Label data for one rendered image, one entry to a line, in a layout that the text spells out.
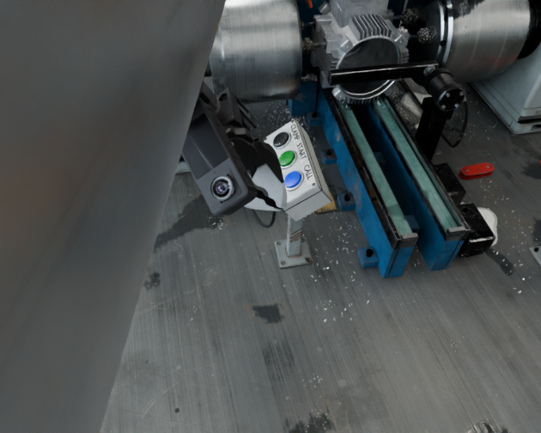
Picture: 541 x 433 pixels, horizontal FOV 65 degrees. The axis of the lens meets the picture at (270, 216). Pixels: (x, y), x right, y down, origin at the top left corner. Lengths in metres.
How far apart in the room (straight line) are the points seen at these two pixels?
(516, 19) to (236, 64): 0.63
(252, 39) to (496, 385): 0.79
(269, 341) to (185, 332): 0.16
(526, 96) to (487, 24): 0.26
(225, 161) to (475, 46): 0.82
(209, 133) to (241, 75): 0.55
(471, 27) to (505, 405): 0.76
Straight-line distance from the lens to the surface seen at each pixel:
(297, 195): 0.66
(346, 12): 1.07
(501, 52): 1.18
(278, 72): 0.97
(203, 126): 0.43
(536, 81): 1.29
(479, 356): 0.88
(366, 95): 1.11
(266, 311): 0.84
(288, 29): 0.97
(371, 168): 0.94
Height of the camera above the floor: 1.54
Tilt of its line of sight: 49 degrees down
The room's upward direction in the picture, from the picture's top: straight up
